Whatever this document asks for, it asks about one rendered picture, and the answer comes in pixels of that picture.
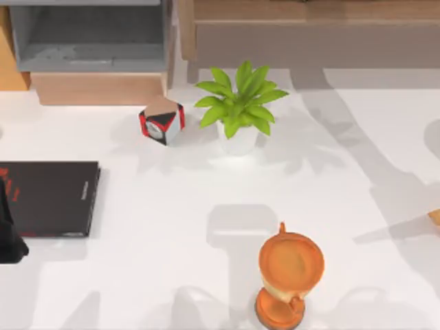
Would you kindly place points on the green plant in white pot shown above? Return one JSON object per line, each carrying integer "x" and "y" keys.
{"x": 237, "y": 106}

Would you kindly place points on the red black and grey cube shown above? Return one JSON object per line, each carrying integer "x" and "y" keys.
{"x": 161, "y": 122}

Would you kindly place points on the orange trophy cup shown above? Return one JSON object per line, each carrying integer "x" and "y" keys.
{"x": 288, "y": 271}

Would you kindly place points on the pale wooden drawer front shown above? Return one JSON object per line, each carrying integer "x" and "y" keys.
{"x": 99, "y": 87}

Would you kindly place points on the wooden cupboard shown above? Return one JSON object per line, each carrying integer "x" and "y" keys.
{"x": 309, "y": 31}

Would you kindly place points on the black and red book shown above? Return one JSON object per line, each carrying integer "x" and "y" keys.
{"x": 51, "y": 199}

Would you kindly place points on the orange object at edge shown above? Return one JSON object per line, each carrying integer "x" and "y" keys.
{"x": 434, "y": 217}

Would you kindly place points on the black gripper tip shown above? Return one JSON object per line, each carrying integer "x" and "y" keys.
{"x": 7, "y": 237}

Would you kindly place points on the orange wooden cupboard side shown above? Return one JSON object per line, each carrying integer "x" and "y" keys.
{"x": 8, "y": 51}

